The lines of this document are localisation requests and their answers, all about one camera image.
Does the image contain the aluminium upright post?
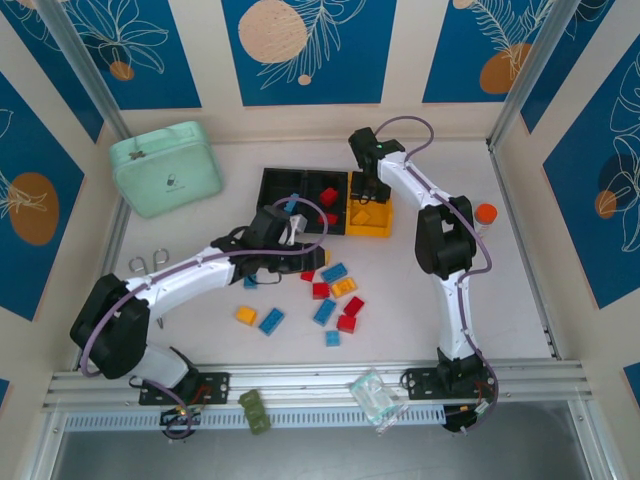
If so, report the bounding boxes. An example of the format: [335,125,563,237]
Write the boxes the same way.
[34,0,132,144]
[485,0,576,149]

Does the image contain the yellow plastic bin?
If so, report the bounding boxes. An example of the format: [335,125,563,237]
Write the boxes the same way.
[347,171,395,239]

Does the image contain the metal scissors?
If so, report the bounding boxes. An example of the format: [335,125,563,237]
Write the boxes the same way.
[128,248,171,330]

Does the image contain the orange cap bottle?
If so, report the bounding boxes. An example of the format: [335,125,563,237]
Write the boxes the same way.
[472,203,499,236]

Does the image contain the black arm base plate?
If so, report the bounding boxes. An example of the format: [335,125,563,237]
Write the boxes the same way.
[138,371,232,407]
[402,367,501,401]

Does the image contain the aluminium front rail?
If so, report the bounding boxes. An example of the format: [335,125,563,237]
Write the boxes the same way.
[42,358,591,412]

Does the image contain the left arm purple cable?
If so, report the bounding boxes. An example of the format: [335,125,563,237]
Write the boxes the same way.
[77,196,330,441]

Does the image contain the aluminium side rail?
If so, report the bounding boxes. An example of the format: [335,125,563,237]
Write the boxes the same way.
[72,199,132,371]
[487,142,564,360]

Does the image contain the black plastic bin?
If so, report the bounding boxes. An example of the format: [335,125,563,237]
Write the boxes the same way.
[258,168,307,235]
[303,169,351,236]

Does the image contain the olive green block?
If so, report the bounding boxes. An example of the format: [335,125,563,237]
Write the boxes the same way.
[238,388,273,436]

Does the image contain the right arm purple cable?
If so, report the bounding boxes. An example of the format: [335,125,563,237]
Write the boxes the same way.
[372,115,501,435]

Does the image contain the clear plastic bag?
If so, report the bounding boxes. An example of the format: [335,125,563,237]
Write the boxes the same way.
[348,367,409,435]

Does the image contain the small controller circuit board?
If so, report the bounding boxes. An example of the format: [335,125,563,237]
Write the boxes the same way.
[442,399,496,436]
[159,403,204,444]

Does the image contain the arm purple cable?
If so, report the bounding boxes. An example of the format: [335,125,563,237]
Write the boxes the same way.
[372,115,501,435]
[77,196,330,441]

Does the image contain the grey slotted cable duct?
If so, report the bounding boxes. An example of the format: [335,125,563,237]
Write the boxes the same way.
[64,407,446,432]

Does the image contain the mint green carry case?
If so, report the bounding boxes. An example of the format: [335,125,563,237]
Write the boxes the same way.
[109,121,225,219]

